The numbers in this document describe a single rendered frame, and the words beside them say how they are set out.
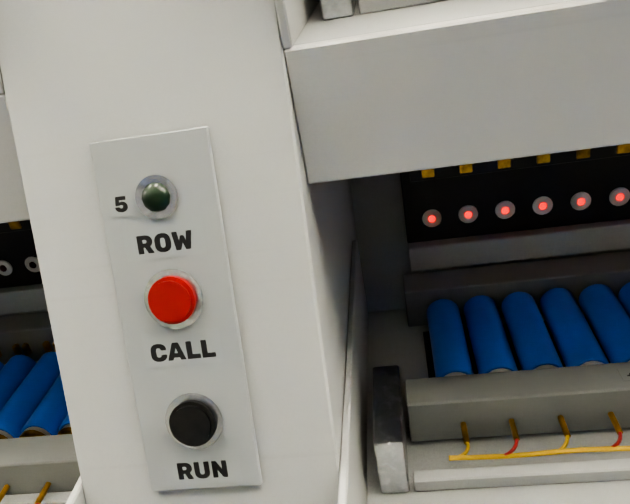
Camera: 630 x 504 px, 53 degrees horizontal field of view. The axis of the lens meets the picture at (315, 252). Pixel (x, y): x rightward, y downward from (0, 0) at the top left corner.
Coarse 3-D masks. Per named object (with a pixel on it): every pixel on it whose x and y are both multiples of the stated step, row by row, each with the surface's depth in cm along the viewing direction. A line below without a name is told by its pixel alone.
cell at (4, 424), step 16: (48, 352) 37; (32, 368) 36; (48, 368) 36; (32, 384) 34; (48, 384) 35; (16, 400) 33; (32, 400) 34; (0, 416) 32; (16, 416) 32; (0, 432) 32; (16, 432) 32
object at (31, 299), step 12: (0, 288) 41; (12, 288) 41; (24, 288) 41; (36, 288) 40; (0, 300) 41; (12, 300) 41; (24, 300) 41; (36, 300) 41; (0, 312) 41; (12, 312) 41; (72, 492) 23
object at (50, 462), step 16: (0, 448) 29; (16, 448) 29; (32, 448) 29; (48, 448) 29; (64, 448) 29; (0, 464) 28; (16, 464) 28; (32, 464) 28; (48, 464) 28; (64, 464) 28; (0, 480) 29; (16, 480) 29; (32, 480) 29; (48, 480) 29; (64, 480) 29; (0, 496) 28
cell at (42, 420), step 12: (60, 384) 34; (48, 396) 33; (60, 396) 33; (36, 408) 33; (48, 408) 32; (60, 408) 33; (36, 420) 31; (48, 420) 32; (60, 420) 32; (48, 432) 31
